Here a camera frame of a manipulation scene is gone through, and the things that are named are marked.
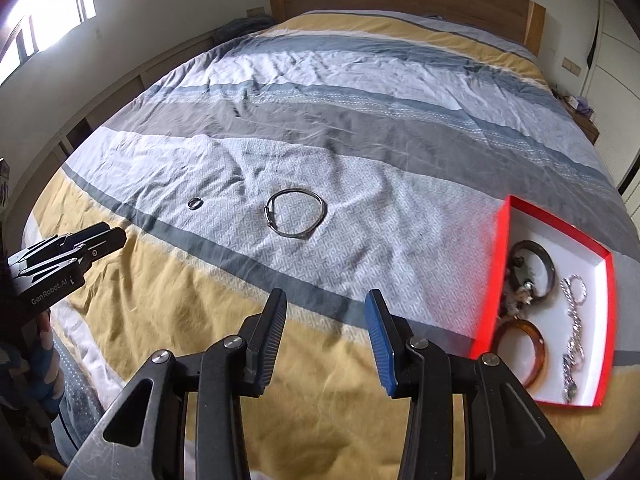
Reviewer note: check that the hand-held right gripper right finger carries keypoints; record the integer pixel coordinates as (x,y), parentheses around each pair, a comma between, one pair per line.
(382,350)

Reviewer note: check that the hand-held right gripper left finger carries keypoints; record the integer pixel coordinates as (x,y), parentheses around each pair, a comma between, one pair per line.
(272,345)

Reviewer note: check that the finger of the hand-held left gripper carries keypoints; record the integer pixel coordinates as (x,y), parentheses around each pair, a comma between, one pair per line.
(75,235)
(102,246)

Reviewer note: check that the amber translucent bangle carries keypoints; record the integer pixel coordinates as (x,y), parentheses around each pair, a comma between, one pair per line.
(537,350)

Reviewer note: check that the dark brown bangle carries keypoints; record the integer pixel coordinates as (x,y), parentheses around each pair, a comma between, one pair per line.
(547,260)

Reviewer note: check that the silver wristwatch with blue dial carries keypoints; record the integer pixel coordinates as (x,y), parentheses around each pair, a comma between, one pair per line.
(571,382)

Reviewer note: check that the twisted silver hoop earring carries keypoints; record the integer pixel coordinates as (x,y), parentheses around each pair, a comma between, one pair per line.
(585,287)

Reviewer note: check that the red and white shallow box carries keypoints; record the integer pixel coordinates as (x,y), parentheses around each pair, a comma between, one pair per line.
(590,260)

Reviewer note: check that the person's left forearm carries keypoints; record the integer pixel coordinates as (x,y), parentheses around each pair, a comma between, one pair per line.
(42,360)

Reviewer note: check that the thin silver bangle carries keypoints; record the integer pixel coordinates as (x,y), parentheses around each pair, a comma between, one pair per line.
(320,220)

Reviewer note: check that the striped yellow grey bedspread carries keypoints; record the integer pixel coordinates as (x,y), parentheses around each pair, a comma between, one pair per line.
(350,135)

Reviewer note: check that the window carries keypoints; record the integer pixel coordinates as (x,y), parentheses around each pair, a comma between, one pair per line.
(45,5)

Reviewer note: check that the grey folded cloth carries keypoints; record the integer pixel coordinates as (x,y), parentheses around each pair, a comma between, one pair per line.
(245,27)

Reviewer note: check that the wooden nightstand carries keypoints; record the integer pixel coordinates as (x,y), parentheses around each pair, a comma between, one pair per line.
(585,125)

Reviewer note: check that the white wardrobe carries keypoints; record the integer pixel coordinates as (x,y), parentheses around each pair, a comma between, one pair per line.
(617,85)

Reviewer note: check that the wall socket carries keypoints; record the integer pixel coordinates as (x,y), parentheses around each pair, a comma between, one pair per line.
(256,11)
(571,66)

